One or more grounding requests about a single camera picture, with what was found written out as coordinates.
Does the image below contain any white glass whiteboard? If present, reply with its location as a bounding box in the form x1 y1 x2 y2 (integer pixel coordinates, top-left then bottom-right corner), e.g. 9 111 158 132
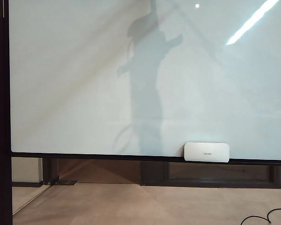
8 0 281 162

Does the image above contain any white whiteboard eraser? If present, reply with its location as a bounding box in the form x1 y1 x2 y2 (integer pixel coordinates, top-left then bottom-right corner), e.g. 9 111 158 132
184 142 231 163

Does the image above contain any dark wooden wall baseboard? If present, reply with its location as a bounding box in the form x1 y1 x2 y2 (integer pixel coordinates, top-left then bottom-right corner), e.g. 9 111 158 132
0 157 281 188

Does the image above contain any black whiteboard stand frame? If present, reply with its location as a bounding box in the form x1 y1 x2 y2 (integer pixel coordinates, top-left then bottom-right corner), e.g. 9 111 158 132
0 0 281 225

